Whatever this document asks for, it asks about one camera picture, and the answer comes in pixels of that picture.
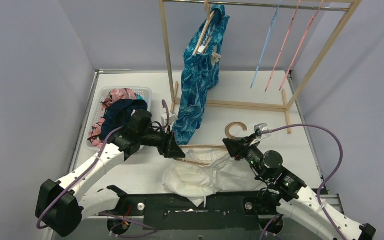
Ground pink hanger of floral shorts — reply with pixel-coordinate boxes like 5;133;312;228
264;0;302;92

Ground dark teal patterned shorts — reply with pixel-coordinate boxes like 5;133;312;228
173;4;230;145

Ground pink plastic hanger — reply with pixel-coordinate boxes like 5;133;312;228
278;0;325;91

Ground white drawstring shorts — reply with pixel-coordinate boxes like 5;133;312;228
162;148;266;207

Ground white plastic basket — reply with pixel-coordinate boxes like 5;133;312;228
84;86;153;150

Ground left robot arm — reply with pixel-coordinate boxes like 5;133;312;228
35;110;186;237

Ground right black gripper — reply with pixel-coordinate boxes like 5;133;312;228
223;132;270;180

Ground wooden hanger front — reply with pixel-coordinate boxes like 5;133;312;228
174;121;248;166

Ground light blue shark shorts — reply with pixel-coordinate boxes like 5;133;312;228
135;94;145;101

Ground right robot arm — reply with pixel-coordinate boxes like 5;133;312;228
223;137;377;240

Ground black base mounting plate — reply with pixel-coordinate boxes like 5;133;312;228
109;191;276;231

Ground light blue hanger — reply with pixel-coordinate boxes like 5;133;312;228
250;0;283;89

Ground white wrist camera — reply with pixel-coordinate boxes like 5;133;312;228
254;123;271;140
161;112;177;129

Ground navy blue shorts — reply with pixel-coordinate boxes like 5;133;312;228
100;99;148;141

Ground wooden clothes rack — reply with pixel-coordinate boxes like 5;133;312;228
158;0;361;125

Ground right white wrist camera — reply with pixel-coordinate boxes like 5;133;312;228
254;123;271;140

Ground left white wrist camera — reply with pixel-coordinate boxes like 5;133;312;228
161;112;177;129

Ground pink navy floral shorts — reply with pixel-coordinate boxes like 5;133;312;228
87;88;136;148

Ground wooden hanger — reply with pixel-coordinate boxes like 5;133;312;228
192;0;215;56
174;121;248;166

